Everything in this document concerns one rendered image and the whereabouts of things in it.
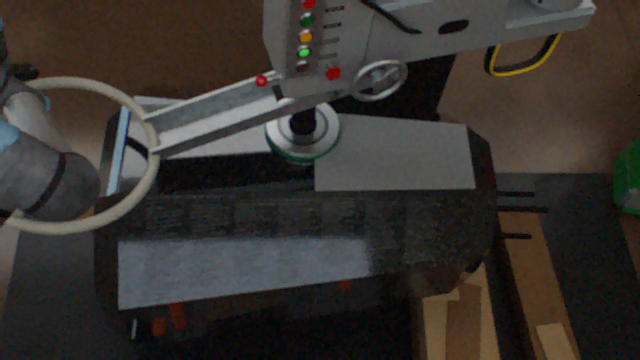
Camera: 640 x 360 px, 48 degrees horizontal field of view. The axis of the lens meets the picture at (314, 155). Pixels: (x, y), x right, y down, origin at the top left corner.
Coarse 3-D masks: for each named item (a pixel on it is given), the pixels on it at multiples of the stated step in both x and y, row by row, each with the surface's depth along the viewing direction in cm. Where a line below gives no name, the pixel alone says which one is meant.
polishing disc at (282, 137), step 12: (324, 108) 213; (276, 120) 209; (288, 120) 210; (324, 120) 211; (336, 120) 211; (276, 132) 207; (288, 132) 207; (324, 132) 208; (336, 132) 209; (276, 144) 205; (288, 144) 205; (300, 144) 205; (312, 144) 206; (324, 144) 206; (300, 156) 204
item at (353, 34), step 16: (272, 0) 168; (336, 0) 154; (352, 0) 156; (272, 16) 172; (336, 16) 159; (352, 16) 160; (368, 16) 162; (272, 32) 175; (336, 32) 163; (352, 32) 165; (368, 32) 167; (272, 48) 179; (320, 48) 166; (336, 48) 168; (352, 48) 170; (320, 64) 171; (336, 64) 173; (352, 64) 175; (288, 80) 172; (304, 80) 174; (320, 80) 176; (336, 80) 178; (288, 96) 178; (304, 96) 180
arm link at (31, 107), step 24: (0, 96) 164; (24, 96) 162; (24, 120) 150; (48, 120) 150; (48, 144) 137; (72, 168) 121; (72, 192) 120; (96, 192) 127; (48, 216) 120; (72, 216) 124
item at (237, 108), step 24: (216, 96) 195; (240, 96) 197; (264, 96) 196; (312, 96) 189; (336, 96) 191; (144, 120) 194; (168, 120) 197; (192, 120) 196; (216, 120) 195; (240, 120) 188; (264, 120) 191; (168, 144) 188; (192, 144) 190
